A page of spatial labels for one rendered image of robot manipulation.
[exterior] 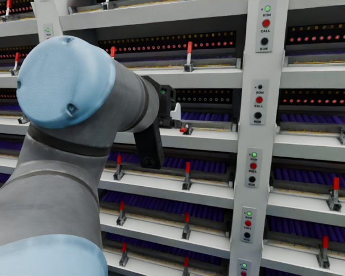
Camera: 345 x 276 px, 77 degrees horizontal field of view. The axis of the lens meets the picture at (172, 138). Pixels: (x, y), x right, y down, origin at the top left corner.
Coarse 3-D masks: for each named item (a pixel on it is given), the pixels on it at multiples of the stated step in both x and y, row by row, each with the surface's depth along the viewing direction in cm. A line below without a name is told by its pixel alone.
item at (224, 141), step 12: (240, 108) 72; (120, 132) 75; (168, 132) 72; (180, 132) 71; (192, 132) 71; (204, 132) 70; (216, 132) 69; (228, 132) 69; (168, 144) 72; (180, 144) 70; (192, 144) 69; (204, 144) 68; (216, 144) 67; (228, 144) 65
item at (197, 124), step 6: (186, 120) 73; (192, 120) 73; (198, 120) 72; (204, 120) 72; (192, 126) 72; (198, 126) 71; (204, 126) 71; (210, 126) 71; (216, 126) 70; (222, 126) 69; (228, 126) 69
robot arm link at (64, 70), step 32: (32, 64) 20; (64, 64) 19; (96, 64) 19; (32, 96) 20; (64, 96) 19; (96, 96) 20; (128, 96) 25; (64, 128) 21; (96, 128) 22; (128, 128) 30
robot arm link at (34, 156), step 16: (32, 128) 22; (32, 144) 21; (48, 144) 21; (64, 144) 21; (32, 160) 21; (48, 160) 21; (64, 160) 21; (80, 160) 22; (96, 160) 24; (16, 176) 18; (80, 176) 20; (96, 176) 25; (96, 192) 22
